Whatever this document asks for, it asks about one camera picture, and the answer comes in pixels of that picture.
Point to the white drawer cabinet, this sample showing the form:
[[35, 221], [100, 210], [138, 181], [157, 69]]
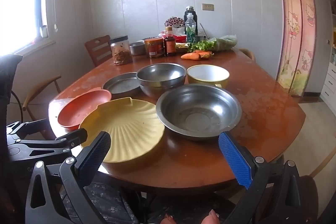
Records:
[[329, 82]]

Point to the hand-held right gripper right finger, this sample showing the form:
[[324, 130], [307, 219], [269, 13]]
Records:
[[235, 158]]

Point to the yellow shell-shaped plate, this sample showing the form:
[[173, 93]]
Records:
[[126, 129]]

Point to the window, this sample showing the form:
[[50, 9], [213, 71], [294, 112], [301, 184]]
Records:
[[18, 3]]

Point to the light wooden armchair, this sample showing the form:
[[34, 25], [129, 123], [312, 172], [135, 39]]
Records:
[[324, 162], [249, 54], [39, 91]]

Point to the brown wooden chair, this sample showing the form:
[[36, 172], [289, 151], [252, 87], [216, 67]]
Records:
[[98, 52]]

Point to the small glass jar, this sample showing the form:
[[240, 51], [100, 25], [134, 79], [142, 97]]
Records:
[[43, 31]]

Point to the small steel container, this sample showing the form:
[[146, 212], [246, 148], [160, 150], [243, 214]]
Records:
[[137, 48]]

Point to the cartoon door curtain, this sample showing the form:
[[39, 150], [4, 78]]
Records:
[[295, 29]]

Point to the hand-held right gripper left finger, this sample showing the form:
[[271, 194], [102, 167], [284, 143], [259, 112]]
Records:
[[94, 158]]

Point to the gold foil packet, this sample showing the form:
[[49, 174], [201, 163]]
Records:
[[182, 47]]

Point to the steel bowl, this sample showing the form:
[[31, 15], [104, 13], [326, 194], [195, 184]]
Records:
[[155, 92], [161, 74]]

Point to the black thermos flask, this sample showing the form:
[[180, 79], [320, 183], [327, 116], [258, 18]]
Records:
[[189, 12]]

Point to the person's floral dark pants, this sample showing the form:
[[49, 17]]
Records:
[[110, 203]]

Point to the red-lidded jar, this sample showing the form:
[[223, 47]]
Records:
[[154, 48]]

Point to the person's left foot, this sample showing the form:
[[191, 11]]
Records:
[[168, 220]]

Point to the beige wall socket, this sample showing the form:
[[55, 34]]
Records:
[[207, 7]]

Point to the carrot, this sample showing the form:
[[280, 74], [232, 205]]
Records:
[[206, 55], [190, 56], [200, 51]]

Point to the black-lidded plastic jar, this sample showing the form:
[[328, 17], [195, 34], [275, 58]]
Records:
[[121, 52]]

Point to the large steel basin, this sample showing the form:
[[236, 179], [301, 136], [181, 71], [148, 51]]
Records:
[[199, 113]]

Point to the flower ornament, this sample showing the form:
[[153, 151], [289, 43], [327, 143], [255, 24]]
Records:
[[174, 22]]

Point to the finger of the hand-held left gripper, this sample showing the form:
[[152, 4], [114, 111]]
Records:
[[76, 134], [29, 128]]

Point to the plastic bag of greens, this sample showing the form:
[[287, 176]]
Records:
[[223, 43]]

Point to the dark sauce bottle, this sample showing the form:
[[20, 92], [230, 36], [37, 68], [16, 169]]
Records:
[[170, 44]]

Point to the clear plastic bottle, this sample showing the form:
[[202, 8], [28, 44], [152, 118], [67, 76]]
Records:
[[191, 29]]

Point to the red and white packet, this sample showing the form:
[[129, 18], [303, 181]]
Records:
[[180, 34]]

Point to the shallow steel pan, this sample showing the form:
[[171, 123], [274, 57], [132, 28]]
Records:
[[120, 86]]

